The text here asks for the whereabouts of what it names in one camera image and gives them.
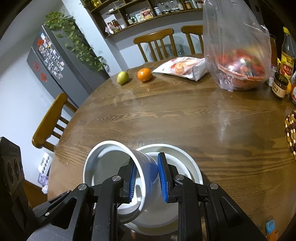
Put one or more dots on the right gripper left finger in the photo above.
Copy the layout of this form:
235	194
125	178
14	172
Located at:
129	175

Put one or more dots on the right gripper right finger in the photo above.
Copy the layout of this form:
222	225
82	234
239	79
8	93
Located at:
167	173

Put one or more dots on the white ceramic ramekin pot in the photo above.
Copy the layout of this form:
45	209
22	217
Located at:
104	161

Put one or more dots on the white ribbed bowl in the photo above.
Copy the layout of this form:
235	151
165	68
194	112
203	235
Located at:
161	217

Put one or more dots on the wooden chair at left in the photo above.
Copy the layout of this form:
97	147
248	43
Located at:
49	123

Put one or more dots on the orange tangerine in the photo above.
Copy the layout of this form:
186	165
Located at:
144	74

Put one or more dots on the white snack package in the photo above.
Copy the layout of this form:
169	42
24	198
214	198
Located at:
186	67

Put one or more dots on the grey refrigerator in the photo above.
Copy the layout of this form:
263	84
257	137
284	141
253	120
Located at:
59	69

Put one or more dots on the wooden bead trivet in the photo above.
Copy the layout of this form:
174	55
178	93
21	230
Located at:
290	131

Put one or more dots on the wooden chair back left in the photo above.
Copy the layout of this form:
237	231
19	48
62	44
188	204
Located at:
158	39

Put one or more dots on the brown sauce jar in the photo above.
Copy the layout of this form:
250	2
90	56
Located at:
279	86

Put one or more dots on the plastic bag of strawberries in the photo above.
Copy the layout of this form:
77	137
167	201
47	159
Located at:
237	47

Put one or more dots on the green hanging plant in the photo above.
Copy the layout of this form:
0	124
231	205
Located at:
66	28

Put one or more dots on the yellow cap sauce bottle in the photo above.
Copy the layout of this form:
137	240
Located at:
287	55

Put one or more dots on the wooden wall shelf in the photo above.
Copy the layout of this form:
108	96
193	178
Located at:
113	17

